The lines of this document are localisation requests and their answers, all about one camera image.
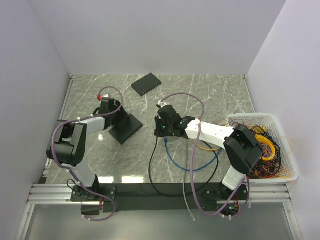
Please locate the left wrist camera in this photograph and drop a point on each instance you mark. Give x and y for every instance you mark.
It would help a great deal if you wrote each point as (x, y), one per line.
(107, 104)

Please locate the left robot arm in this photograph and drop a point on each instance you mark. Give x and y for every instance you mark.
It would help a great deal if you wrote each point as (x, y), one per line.
(68, 144)

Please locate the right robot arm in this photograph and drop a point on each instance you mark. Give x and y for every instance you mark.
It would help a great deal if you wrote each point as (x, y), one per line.
(242, 148)

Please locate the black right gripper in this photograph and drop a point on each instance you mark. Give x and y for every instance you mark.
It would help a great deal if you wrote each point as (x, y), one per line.
(159, 132)

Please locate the aluminium rail frame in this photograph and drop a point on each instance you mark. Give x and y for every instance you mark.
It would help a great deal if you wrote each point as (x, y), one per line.
(142, 214)

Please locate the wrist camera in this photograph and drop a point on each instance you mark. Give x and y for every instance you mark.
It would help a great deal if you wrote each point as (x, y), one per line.
(167, 113)
(107, 104)

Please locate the dark network switch far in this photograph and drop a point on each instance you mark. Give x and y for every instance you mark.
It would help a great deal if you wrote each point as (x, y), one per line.
(146, 84)

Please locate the black network switch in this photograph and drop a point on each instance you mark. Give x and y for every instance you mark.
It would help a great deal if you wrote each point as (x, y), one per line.
(125, 129)

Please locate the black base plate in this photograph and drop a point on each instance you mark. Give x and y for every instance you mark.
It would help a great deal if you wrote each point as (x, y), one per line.
(154, 197)

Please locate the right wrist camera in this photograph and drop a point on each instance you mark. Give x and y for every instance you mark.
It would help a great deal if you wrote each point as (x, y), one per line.
(167, 113)

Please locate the white plastic basket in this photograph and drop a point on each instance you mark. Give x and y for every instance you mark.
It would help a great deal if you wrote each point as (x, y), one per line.
(277, 164)

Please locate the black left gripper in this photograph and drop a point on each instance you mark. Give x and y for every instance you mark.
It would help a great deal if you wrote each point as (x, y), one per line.
(122, 114)

